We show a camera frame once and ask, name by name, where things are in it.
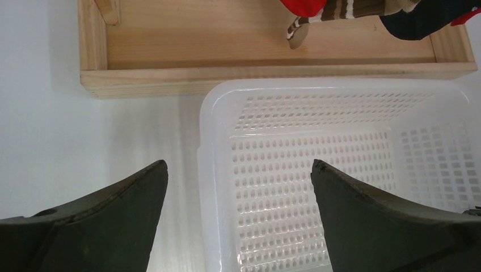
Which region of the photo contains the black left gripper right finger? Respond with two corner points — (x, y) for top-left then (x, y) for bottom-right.
(311, 160), (480, 271)

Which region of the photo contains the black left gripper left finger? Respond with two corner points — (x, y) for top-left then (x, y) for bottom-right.
(1, 160), (168, 271)

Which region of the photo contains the white perforated plastic basket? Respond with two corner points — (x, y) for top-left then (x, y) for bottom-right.
(197, 78), (480, 271)

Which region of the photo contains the navy sock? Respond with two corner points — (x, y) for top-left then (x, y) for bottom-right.
(380, 0), (480, 41)

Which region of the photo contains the brown striped sock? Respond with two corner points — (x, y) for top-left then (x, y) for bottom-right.
(286, 1), (420, 49)

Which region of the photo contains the red sock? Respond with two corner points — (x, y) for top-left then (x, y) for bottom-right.
(280, 0), (327, 18)

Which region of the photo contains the wooden hanger stand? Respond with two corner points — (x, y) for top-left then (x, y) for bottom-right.
(77, 1), (480, 99)

